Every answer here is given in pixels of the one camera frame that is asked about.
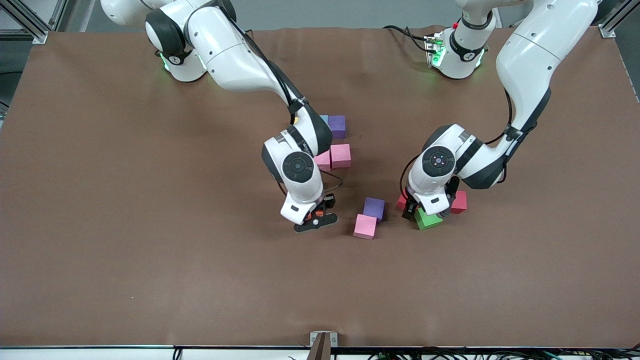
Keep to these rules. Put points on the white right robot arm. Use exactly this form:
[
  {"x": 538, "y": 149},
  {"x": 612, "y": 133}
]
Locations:
[{"x": 225, "y": 50}]

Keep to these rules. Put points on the pink foam cube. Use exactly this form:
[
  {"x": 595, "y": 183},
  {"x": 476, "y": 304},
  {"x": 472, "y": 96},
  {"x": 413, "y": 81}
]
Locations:
[
  {"x": 365, "y": 226},
  {"x": 341, "y": 156},
  {"x": 324, "y": 161}
]

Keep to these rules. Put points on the metal base connector box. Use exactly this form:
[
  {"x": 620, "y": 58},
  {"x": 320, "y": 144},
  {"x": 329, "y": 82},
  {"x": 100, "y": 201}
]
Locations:
[{"x": 434, "y": 50}]

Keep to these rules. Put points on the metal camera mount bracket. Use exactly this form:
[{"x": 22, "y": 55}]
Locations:
[{"x": 315, "y": 338}]

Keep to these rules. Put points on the green foam cube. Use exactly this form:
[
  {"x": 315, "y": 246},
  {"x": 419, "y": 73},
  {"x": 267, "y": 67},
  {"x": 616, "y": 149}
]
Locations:
[{"x": 429, "y": 221}]

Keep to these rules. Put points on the red foam cube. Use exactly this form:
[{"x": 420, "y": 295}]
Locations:
[
  {"x": 460, "y": 201},
  {"x": 400, "y": 202}
]

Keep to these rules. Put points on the aluminium frame post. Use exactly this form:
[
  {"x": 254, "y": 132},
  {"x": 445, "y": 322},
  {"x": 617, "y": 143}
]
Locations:
[
  {"x": 39, "y": 36},
  {"x": 607, "y": 31}
]

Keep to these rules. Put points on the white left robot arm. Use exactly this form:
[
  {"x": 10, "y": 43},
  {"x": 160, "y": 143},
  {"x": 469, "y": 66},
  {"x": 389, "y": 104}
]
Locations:
[{"x": 530, "y": 55}]

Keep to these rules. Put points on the purple foam cube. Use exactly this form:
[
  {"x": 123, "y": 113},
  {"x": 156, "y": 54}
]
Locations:
[
  {"x": 338, "y": 126},
  {"x": 374, "y": 207}
]

